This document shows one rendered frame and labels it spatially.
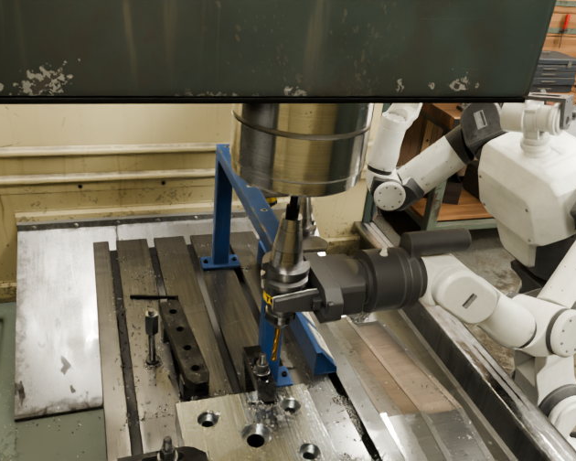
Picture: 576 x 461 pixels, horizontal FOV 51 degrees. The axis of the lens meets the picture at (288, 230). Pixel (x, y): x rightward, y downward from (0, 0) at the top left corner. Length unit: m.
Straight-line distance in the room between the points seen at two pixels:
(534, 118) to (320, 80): 0.77
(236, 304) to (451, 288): 0.69
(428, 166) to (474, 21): 0.91
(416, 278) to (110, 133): 1.12
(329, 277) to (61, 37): 0.45
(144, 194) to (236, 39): 1.33
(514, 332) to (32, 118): 1.28
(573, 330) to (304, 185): 0.57
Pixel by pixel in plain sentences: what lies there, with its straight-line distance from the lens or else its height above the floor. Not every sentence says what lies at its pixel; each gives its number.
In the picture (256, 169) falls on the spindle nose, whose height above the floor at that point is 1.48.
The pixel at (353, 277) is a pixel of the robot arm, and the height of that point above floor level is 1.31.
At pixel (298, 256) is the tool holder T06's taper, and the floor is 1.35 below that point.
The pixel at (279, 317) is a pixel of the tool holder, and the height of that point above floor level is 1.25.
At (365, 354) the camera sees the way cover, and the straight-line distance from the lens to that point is 1.60.
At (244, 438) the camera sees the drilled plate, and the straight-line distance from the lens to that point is 1.02.
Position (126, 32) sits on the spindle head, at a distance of 0.51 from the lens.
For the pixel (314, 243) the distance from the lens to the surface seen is 1.06.
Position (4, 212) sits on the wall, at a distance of 1.85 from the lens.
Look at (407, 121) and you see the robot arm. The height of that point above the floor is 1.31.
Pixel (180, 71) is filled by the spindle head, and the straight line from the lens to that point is 0.52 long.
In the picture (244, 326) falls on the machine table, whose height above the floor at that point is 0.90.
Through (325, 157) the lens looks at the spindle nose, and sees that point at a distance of 0.64.
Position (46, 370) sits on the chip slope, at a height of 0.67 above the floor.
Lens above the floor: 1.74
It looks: 29 degrees down
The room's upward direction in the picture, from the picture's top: 6 degrees clockwise
